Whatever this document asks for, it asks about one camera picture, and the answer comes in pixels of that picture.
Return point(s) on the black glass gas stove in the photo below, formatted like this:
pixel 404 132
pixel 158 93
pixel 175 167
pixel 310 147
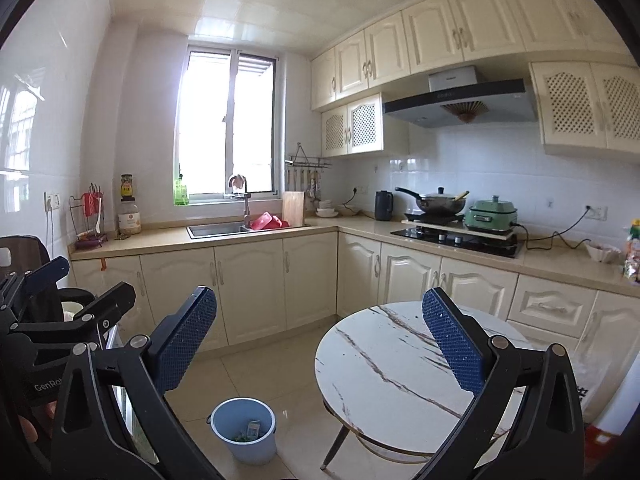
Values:
pixel 460 245

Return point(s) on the black range hood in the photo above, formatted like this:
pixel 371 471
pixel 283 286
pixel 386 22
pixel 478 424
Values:
pixel 460 105

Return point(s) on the kitchen window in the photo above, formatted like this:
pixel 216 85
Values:
pixel 225 125

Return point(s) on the green electric cooking pot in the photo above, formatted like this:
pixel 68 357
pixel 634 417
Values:
pixel 492 215

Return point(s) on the cream upper cabinets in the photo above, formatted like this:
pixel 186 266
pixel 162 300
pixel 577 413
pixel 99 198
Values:
pixel 475 25

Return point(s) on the stack of white bowls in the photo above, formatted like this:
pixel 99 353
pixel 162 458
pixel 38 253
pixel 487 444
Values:
pixel 327 210

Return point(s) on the black electric kettle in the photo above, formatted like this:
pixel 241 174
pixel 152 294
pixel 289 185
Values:
pixel 383 206

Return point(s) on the white wall socket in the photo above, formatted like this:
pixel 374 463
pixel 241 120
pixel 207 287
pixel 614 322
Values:
pixel 596 212
pixel 53 200
pixel 358 190

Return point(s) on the yellow label bottle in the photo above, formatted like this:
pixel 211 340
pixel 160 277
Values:
pixel 127 187

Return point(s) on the blue plastic bin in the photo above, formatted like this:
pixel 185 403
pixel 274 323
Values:
pixel 250 452

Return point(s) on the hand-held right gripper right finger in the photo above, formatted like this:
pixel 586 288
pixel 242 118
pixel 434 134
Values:
pixel 450 340

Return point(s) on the person's left hand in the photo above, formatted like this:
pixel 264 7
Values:
pixel 30 429

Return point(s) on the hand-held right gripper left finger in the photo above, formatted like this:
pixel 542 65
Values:
pixel 185 340

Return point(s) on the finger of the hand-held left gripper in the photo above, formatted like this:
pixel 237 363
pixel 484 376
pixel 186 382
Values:
pixel 45 274
pixel 107 302

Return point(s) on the cream lower kitchen cabinets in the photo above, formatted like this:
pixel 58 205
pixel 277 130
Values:
pixel 250 285

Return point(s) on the round marble table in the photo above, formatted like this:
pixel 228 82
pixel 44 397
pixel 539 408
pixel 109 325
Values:
pixel 390 360

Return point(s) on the wooden cutting board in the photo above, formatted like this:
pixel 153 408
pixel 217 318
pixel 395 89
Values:
pixel 293 209

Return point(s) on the cream lattice door cabinet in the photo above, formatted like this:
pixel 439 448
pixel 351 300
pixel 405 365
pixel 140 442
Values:
pixel 585 105
pixel 365 125

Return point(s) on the metal sink faucet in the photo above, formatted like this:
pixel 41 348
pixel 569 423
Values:
pixel 246 205

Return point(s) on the white patterned bowl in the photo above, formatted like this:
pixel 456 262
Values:
pixel 602 252

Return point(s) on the white cup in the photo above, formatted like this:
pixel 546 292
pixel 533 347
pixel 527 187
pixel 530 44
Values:
pixel 71 311

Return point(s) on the black wok with lid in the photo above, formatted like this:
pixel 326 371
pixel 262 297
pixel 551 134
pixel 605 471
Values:
pixel 440 202

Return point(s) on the metal wall utensil rack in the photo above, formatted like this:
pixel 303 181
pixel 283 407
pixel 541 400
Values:
pixel 307 160

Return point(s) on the large jar white label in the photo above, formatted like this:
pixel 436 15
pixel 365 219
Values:
pixel 130 221

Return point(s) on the row of hanging utensils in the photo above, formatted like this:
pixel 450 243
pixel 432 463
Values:
pixel 305 182

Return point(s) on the red plastic container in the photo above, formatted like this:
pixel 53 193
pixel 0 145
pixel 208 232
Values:
pixel 267 222

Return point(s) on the group of condiment bottles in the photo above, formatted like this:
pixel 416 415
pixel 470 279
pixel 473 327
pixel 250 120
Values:
pixel 632 255

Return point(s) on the brown chair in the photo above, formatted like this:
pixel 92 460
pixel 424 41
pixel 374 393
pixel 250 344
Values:
pixel 17 252

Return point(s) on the steel kitchen sink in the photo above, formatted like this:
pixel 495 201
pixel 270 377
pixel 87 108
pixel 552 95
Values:
pixel 215 231

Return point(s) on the white printed sack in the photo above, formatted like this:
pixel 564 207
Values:
pixel 600 380

